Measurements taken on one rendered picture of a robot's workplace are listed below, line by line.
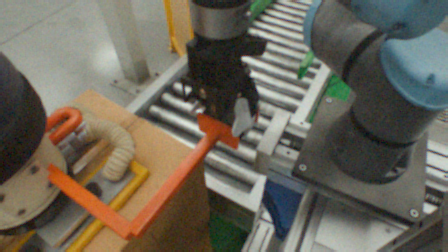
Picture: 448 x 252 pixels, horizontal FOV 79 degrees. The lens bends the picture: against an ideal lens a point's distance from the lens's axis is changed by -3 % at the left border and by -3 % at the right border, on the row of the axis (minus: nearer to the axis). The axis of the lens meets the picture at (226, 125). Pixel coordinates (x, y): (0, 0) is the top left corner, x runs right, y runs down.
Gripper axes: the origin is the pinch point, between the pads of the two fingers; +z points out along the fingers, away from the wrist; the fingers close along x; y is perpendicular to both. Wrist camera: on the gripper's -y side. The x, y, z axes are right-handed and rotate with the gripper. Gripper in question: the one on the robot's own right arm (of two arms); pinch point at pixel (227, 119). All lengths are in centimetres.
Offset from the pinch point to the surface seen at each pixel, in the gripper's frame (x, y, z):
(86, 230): -12.8, 28.1, 11.5
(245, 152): -9, -28, 53
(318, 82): 3, -78, 48
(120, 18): -124, -73, 51
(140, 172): -12.7, 13.7, 11.3
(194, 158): 0.3, 10.8, -0.9
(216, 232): -12, -11, 108
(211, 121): -1.1, 3.7, -2.3
